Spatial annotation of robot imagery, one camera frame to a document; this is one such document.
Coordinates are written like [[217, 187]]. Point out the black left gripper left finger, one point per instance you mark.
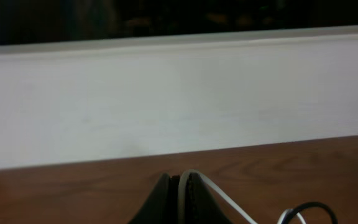
[[160, 206]]

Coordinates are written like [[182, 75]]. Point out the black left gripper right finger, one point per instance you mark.
[[201, 207]]

